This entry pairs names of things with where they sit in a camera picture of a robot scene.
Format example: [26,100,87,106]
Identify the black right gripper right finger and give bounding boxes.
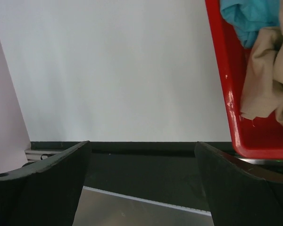
[195,142,283,226]

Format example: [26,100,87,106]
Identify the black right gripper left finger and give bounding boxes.
[0,141,91,226]

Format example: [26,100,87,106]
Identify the beige t shirt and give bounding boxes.
[240,0,283,126]

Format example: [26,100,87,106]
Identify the red plastic bin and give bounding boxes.
[205,0,283,159]

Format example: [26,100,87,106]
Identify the light blue t shirt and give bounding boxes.
[220,0,280,48]

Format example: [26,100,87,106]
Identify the aluminium frame rail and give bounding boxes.
[25,149,62,162]

